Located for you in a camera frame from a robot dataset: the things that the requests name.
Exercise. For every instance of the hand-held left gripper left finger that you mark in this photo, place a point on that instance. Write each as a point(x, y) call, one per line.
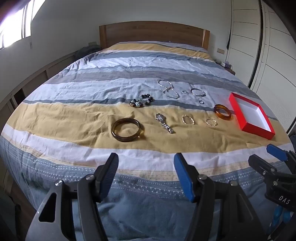
point(111, 171)

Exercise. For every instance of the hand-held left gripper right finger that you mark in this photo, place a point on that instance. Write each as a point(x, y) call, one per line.
point(183, 178)

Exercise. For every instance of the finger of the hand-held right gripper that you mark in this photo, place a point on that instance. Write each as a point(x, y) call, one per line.
point(259, 162)
point(275, 150)

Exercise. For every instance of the red cardboard box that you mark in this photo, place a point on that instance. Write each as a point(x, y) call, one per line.
point(254, 129)

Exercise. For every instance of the dark brown bangle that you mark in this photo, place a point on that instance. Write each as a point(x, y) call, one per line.
point(115, 136)

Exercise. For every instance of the silver wristwatch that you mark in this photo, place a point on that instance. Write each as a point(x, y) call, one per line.
point(164, 122)

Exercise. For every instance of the amber bangle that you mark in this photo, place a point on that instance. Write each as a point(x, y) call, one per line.
point(218, 113)

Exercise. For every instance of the silver bangle with clasp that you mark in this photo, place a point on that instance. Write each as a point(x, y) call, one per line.
point(193, 93)

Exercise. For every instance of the wooden bed with striped duvet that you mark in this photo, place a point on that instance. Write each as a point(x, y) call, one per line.
point(92, 120)

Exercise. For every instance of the wooden nightstand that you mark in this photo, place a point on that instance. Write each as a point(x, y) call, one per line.
point(231, 70)

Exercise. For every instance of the purple tissue box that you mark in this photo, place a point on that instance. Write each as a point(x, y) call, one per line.
point(227, 63)

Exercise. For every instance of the white wardrobe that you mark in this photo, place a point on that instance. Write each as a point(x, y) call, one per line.
point(261, 46)

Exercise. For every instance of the grey folded blanket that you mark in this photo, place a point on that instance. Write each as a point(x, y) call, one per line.
point(87, 50)

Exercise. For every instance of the low side cabinet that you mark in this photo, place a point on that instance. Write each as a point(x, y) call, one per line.
point(30, 78)

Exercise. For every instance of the wooden headboard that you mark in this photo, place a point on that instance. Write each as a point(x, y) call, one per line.
point(155, 33)

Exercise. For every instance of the window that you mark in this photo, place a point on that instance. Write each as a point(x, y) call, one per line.
point(13, 25)

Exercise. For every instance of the wall switch plate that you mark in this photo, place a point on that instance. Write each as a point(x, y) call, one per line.
point(220, 51)

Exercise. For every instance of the wall socket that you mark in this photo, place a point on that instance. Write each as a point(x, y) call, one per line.
point(92, 43)

